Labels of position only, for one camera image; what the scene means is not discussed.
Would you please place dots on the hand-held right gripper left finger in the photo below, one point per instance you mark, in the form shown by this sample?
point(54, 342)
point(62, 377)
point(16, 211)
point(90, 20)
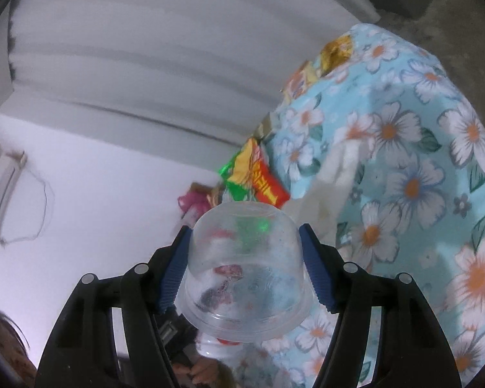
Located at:
point(173, 268)

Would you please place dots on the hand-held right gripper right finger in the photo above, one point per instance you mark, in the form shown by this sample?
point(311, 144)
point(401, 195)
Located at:
point(316, 268)

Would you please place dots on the clear plastic cup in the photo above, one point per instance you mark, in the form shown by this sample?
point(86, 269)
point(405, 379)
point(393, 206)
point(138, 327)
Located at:
point(242, 283)

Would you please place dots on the person's left hand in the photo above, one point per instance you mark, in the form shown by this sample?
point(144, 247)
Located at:
point(204, 374)

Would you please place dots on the pink bag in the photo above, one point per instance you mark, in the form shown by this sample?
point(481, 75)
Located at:
point(190, 204)

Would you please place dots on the green snack packet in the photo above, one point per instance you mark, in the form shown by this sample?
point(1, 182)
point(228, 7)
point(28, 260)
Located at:
point(250, 173)

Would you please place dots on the blue floral cloth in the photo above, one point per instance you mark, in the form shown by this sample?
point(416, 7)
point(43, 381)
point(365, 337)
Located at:
point(408, 169)

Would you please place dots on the person's head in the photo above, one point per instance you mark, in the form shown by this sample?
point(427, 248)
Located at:
point(6, 351)

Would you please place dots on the white air conditioner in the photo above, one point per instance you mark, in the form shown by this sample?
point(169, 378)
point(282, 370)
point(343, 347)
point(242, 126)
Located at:
point(2, 202)

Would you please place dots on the colourful cartoon packet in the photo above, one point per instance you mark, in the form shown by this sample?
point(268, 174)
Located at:
point(303, 79)

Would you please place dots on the gold wrapper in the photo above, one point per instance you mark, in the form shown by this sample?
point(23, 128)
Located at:
point(335, 52)

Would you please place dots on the white curtain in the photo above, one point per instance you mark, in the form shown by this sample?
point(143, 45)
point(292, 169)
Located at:
point(165, 48)

